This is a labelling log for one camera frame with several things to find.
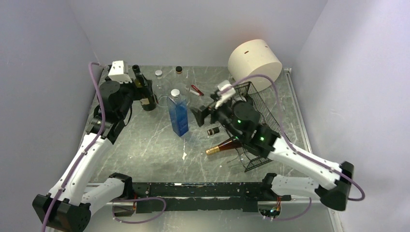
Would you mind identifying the silver capped clear bottle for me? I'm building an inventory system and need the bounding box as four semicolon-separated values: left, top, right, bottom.
154;70;170;107

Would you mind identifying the black wire wine rack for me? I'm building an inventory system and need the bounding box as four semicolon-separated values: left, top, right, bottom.
231;82;280;172

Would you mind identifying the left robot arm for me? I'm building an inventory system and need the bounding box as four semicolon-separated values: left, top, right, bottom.
32;80;155;232

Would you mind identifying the red utility knife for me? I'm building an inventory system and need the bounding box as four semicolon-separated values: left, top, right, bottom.
191;85;204;96

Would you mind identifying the dark wine bottle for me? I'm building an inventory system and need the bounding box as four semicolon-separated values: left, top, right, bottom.
132;65;157;111

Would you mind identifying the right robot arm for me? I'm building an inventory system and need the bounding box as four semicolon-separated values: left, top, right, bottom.
190;101;354;211

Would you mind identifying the gold capped amber wine bottle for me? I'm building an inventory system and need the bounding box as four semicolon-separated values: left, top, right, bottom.
205;137;242;156

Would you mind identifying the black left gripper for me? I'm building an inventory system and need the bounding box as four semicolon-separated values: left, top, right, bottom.
115;72;153;118

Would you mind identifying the blue labelled clear bottle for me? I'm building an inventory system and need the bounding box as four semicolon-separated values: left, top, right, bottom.
167;88;189;137

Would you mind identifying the cream cylindrical appliance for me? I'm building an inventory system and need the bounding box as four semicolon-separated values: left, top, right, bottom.
228;39;283;81

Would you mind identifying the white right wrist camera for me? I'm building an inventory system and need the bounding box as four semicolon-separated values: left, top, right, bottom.
215;80;235;109

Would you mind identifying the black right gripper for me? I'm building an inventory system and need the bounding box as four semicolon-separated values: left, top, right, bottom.
190;93;244;141

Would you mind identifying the black gold capped clear bottle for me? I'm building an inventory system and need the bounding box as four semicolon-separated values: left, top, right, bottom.
207;127;220;136

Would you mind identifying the white marker pen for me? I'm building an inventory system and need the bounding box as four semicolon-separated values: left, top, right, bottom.
189;89;201;96

